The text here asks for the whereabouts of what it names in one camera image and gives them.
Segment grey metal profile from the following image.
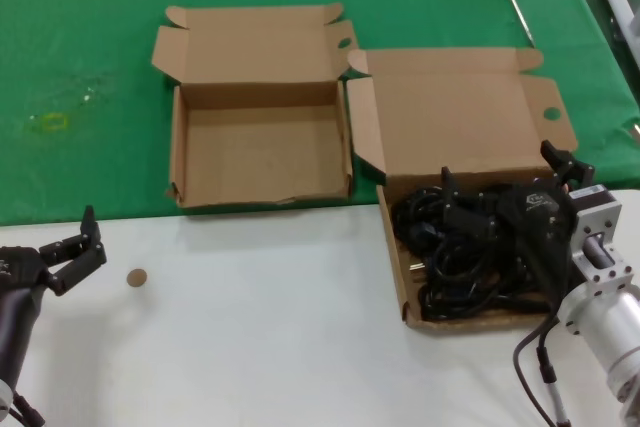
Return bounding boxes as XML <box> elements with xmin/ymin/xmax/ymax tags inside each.
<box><xmin>602</xmin><ymin>0</ymin><xmax>640</xmax><ymax>68</ymax></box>

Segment coiled black power cable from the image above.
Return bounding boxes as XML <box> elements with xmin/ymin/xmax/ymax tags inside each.
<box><xmin>418</xmin><ymin>274</ymin><xmax>556</xmax><ymax>322</ymax></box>

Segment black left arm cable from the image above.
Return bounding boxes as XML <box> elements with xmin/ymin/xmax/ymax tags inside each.
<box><xmin>0</xmin><ymin>386</ymin><xmax>46</xmax><ymax>427</ymax></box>

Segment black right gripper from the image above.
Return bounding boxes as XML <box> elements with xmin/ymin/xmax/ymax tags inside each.
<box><xmin>440</xmin><ymin>140</ymin><xmax>596</xmax><ymax>311</ymax></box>

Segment open cardboard box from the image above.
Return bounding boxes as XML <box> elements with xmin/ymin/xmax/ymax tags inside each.
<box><xmin>151</xmin><ymin>1</ymin><xmax>361</xmax><ymax>209</ymax></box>
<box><xmin>345</xmin><ymin>46</ymin><xmax>581</xmax><ymax>334</ymax></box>

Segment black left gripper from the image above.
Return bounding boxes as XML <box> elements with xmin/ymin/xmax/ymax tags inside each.
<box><xmin>0</xmin><ymin>205</ymin><xmax>108</xmax><ymax>298</ymax></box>

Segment tangled black power cable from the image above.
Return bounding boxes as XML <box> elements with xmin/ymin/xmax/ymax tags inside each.
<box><xmin>389</xmin><ymin>185</ymin><xmax>526</xmax><ymax>268</ymax></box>

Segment dark right arm cable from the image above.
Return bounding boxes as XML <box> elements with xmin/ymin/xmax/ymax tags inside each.
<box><xmin>511</xmin><ymin>314</ymin><xmax>561</xmax><ymax>427</ymax></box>

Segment green tablecloth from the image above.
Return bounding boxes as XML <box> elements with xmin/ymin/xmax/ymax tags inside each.
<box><xmin>0</xmin><ymin>0</ymin><xmax>640</xmax><ymax>227</ymax></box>

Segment arm cable with silver connector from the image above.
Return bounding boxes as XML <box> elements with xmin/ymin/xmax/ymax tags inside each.
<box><xmin>535</xmin><ymin>324</ymin><xmax>572</xmax><ymax>427</ymax></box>

